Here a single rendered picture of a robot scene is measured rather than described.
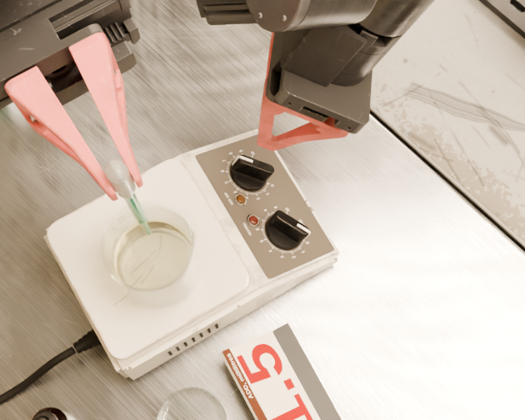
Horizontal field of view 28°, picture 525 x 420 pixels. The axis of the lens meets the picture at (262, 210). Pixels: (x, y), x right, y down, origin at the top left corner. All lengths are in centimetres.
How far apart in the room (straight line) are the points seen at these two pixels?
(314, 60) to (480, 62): 29
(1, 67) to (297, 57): 21
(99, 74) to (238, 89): 38
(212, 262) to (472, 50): 32
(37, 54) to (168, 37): 39
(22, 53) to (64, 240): 27
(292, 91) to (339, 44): 4
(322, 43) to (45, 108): 20
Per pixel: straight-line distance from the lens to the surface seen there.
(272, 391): 84
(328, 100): 69
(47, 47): 56
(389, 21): 66
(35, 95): 56
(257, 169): 83
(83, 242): 80
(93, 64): 56
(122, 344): 78
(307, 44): 67
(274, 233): 82
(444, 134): 92
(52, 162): 92
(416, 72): 94
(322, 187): 89
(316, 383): 86
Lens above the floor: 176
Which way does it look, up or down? 75 degrees down
